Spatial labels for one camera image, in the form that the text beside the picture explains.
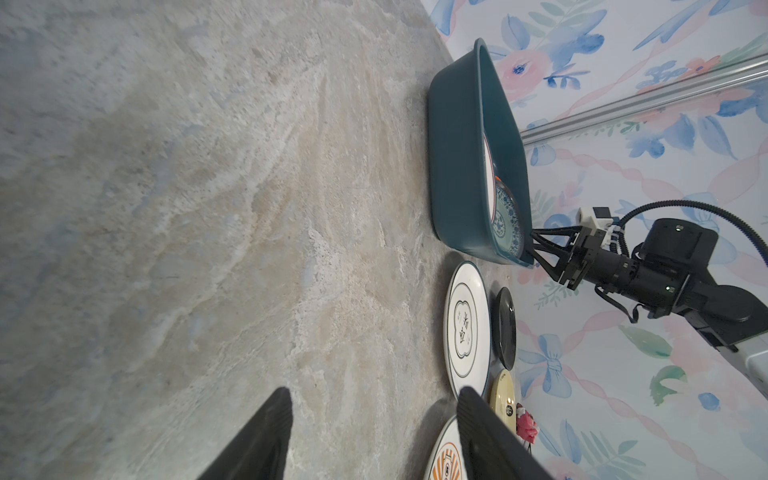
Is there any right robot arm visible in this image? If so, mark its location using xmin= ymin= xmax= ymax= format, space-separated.
xmin=525 ymin=200 xmax=767 ymax=394

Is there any small green patterned plate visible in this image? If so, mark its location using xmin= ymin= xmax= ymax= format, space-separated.
xmin=492 ymin=181 xmax=524 ymax=259

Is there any orange sunburst plate top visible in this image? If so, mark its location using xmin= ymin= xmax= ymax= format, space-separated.
xmin=482 ymin=136 xmax=496 ymax=222

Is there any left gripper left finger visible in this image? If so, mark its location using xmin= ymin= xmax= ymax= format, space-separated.
xmin=198 ymin=387 xmax=293 ymax=480

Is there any pale yellow plate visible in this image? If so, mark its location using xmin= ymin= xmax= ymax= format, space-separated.
xmin=489 ymin=369 xmax=517 ymax=434

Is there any black round plate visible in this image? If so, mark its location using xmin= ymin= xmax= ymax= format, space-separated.
xmin=491 ymin=287 xmax=517 ymax=370

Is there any white flower-outline plate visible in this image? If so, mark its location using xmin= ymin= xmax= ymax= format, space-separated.
xmin=442 ymin=261 xmax=492 ymax=398

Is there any small pink toy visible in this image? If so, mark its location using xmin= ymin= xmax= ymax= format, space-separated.
xmin=516 ymin=403 xmax=539 ymax=450

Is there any teal plastic bin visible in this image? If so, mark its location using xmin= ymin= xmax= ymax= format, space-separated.
xmin=427 ymin=39 xmax=534 ymax=267

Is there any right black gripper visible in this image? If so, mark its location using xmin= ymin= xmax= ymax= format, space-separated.
xmin=530 ymin=226 xmax=612 ymax=290

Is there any orange sunburst plate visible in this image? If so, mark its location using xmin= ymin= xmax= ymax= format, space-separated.
xmin=423 ymin=416 xmax=468 ymax=480
xmin=482 ymin=136 xmax=496 ymax=222

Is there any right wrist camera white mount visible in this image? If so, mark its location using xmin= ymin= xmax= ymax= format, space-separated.
xmin=575 ymin=207 xmax=619 ymax=253

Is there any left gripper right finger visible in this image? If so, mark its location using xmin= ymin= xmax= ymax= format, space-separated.
xmin=457 ymin=387 xmax=551 ymax=480

